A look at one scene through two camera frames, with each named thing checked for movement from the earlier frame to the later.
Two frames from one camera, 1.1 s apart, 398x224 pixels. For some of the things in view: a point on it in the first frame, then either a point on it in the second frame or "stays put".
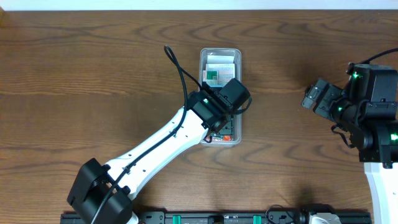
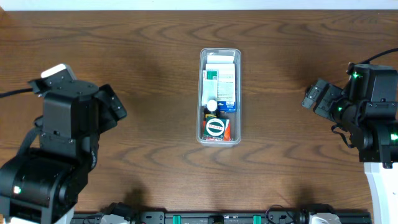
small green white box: (211, 77) stays put
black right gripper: (319, 98) stays put
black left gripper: (225, 131) -> (113, 104)
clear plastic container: (217, 66) stays put
